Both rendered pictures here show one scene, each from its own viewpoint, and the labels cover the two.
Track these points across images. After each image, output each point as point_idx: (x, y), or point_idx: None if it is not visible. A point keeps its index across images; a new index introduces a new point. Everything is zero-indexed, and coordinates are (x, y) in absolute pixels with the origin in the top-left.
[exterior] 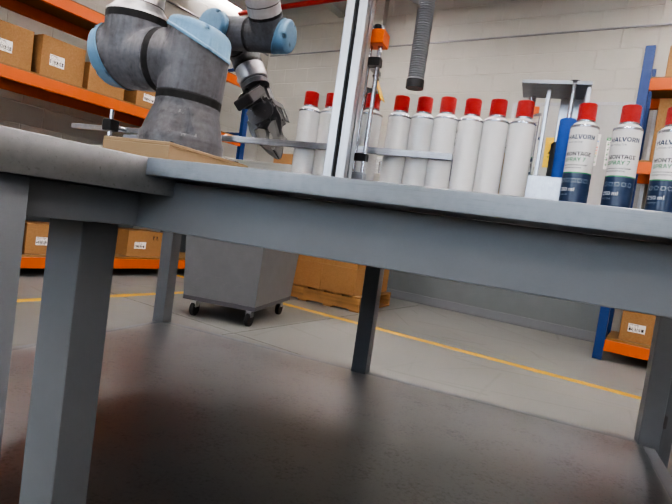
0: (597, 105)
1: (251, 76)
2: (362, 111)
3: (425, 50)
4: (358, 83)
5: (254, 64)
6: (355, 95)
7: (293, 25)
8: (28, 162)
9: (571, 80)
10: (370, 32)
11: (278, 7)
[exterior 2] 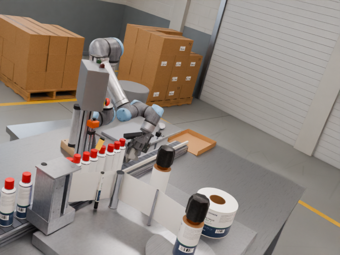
0: (22, 174)
1: (141, 127)
2: (88, 150)
3: (70, 132)
4: (77, 138)
5: (143, 122)
6: (76, 142)
7: (121, 111)
8: (10, 134)
9: (44, 162)
10: (84, 120)
11: (117, 104)
